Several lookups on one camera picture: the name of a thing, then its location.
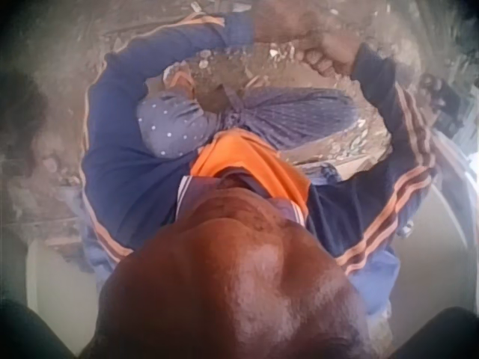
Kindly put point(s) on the person's left hand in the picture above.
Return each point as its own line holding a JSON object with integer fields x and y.
{"x": 278, "y": 28}

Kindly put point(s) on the person's right hand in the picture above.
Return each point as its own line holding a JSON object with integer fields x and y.
{"x": 333, "y": 50}

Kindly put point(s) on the person's legs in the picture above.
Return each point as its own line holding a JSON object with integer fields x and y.
{"x": 295, "y": 112}

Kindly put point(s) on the black boxy object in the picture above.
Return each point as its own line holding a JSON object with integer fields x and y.
{"x": 441, "y": 99}

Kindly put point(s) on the white plastic basin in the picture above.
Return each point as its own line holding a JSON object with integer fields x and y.
{"x": 434, "y": 232}

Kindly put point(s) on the white plastic container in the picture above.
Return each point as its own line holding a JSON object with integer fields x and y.
{"x": 56, "y": 288}

